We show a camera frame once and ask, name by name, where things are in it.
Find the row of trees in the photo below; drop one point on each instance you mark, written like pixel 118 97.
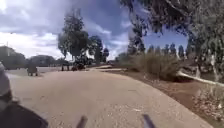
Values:
pixel 196 30
pixel 166 50

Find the pale kerb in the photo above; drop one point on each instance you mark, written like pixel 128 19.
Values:
pixel 200 79

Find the grey utility box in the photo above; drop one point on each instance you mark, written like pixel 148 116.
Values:
pixel 32 68

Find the grey asphalt road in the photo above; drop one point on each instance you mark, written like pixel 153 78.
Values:
pixel 36 70

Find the robot's own part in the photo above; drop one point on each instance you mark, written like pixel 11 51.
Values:
pixel 148 121
pixel 81 122

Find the tan concrete path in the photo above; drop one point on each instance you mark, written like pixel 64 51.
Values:
pixel 100 96

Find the tall dark tree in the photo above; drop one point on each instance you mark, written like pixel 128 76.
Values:
pixel 75 36

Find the vehicle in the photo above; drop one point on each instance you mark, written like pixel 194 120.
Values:
pixel 78 65

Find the dry bush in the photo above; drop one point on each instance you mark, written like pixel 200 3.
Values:
pixel 156 65

